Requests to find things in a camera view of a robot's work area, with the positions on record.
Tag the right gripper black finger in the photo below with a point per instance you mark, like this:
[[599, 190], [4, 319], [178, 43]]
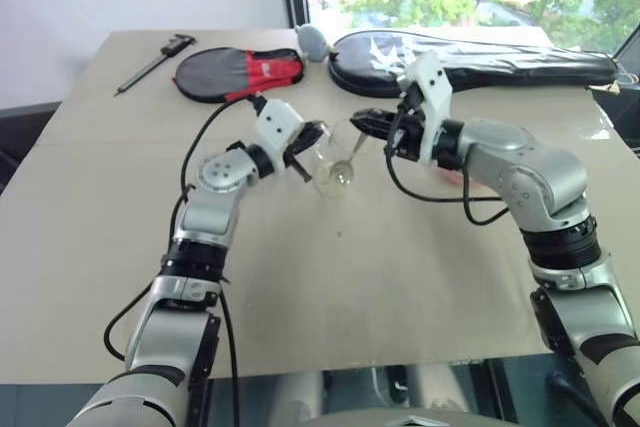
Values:
[[374, 130], [375, 115]]

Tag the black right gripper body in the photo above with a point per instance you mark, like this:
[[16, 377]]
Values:
[[407, 137]]

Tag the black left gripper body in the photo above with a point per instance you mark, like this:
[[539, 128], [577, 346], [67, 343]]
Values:
[[302, 142]]

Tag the clear wine glass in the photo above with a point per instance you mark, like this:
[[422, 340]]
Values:
[[324, 167]]

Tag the metal spoon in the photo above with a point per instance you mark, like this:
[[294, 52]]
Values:
[[358, 149]]

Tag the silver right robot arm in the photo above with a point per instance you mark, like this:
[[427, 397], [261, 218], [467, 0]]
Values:
[[530, 172]]

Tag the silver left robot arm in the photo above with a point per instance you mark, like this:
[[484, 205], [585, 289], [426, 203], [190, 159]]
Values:
[[210, 212]]

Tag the pale oatmeal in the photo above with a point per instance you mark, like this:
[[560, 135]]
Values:
[[330, 183]]

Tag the grey fabric pouch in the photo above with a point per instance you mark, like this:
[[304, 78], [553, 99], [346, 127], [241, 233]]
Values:
[[311, 43]]

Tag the black red paddle case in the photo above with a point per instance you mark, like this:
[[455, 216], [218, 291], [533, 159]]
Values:
[[220, 74]]

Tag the black badminton racket bag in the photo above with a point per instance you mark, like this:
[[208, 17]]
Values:
[[500, 64]]

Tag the black digital caliper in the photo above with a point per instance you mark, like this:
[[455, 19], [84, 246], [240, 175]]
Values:
[[150, 64]]

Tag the gold zipper tag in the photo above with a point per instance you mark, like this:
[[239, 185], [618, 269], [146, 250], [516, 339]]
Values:
[[607, 88]]

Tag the black furniture with glossy edge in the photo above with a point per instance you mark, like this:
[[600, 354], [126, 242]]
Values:
[[627, 92]]

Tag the dark grey furniture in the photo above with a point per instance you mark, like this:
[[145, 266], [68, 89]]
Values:
[[25, 132]]

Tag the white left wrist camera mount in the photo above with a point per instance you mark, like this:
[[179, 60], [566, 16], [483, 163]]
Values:
[[275, 122]]

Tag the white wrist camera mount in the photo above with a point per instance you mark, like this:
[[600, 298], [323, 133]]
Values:
[[275, 122], [430, 82]]

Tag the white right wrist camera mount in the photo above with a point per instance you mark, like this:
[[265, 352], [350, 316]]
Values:
[[430, 82]]

